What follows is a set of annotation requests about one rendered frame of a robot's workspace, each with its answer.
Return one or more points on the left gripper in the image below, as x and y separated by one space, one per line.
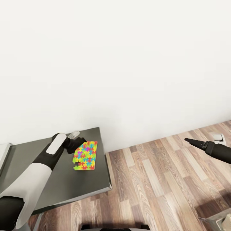
77 143

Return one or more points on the desk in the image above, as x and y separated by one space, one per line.
65 184

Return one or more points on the jigsaw puzzle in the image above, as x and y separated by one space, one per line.
86 155

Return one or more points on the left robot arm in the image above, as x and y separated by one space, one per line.
18 201

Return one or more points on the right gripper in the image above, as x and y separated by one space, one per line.
217 151

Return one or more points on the bed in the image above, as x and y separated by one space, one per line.
220 221

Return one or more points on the swivel chair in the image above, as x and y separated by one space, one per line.
25 227

